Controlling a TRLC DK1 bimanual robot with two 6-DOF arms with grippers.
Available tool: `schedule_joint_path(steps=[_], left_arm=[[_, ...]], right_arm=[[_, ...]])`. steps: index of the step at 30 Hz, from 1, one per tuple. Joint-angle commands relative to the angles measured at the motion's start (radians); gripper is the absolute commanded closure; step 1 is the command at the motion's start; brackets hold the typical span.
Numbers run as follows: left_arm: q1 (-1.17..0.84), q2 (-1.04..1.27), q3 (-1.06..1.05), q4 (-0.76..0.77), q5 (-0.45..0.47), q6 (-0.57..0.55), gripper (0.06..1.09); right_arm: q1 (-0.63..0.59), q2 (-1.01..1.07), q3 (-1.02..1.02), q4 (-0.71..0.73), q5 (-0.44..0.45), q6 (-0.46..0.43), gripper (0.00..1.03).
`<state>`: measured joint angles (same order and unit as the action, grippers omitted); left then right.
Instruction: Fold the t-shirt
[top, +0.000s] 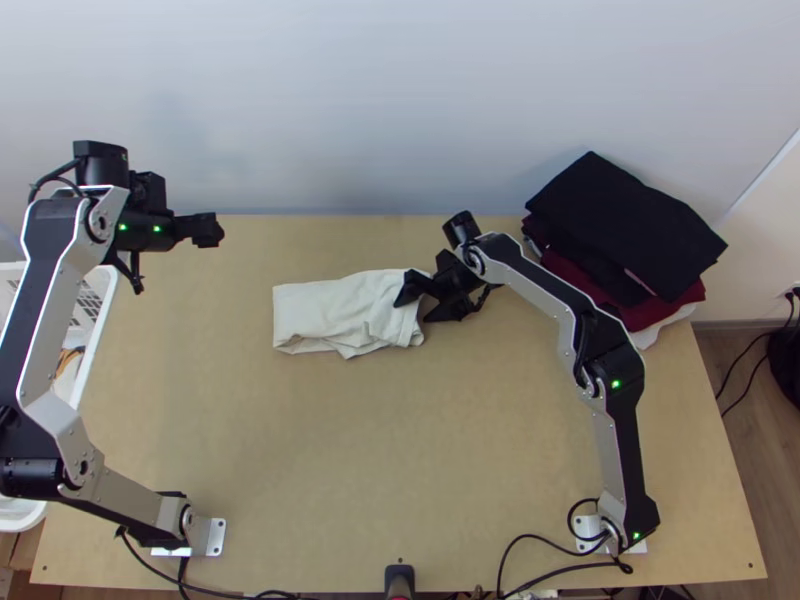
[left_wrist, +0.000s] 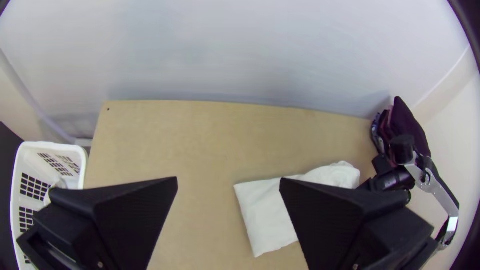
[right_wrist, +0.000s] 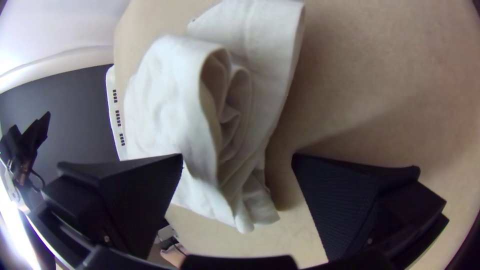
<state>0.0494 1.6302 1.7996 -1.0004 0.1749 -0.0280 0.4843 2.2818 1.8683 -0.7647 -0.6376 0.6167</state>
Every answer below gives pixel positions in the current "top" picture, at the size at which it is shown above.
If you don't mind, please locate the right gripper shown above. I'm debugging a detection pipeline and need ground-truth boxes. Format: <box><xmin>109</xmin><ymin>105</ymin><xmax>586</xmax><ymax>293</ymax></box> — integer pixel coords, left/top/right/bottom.
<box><xmin>392</xmin><ymin>248</ymin><xmax>496</xmax><ymax>324</ymax></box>

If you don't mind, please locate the pile of folded clothes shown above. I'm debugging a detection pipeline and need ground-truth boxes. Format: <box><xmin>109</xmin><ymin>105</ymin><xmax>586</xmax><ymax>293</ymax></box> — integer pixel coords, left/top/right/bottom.
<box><xmin>521</xmin><ymin>149</ymin><xmax>730</xmax><ymax>351</ymax></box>

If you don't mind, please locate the white laundry basket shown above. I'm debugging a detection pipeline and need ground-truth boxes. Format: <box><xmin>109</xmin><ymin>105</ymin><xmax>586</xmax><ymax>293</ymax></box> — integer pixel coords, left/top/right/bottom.
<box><xmin>0</xmin><ymin>261</ymin><xmax>121</xmax><ymax>534</ymax></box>

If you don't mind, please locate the black cable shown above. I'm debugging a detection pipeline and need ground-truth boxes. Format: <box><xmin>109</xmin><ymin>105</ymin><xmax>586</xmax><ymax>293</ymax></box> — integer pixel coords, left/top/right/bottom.
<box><xmin>114</xmin><ymin>526</ymin><xmax>254</xmax><ymax>600</ymax></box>
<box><xmin>512</xmin><ymin>552</ymin><xmax>634</xmax><ymax>595</ymax></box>
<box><xmin>720</xmin><ymin>365</ymin><xmax>776</xmax><ymax>419</ymax></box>
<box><xmin>712</xmin><ymin>329</ymin><xmax>778</xmax><ymax>401</ymax></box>
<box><xmin>496</xmin><ymin>531</ymin><xmax>611</xmax><ymax>600</ymax></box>

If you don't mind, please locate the white t-shirt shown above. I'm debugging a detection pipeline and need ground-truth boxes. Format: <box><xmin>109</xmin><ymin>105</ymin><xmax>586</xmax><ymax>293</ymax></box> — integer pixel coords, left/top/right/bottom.
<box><xmin>272</xmin><ymin>266</ymin><xmax>427</xmax><ymax>362</ymax></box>

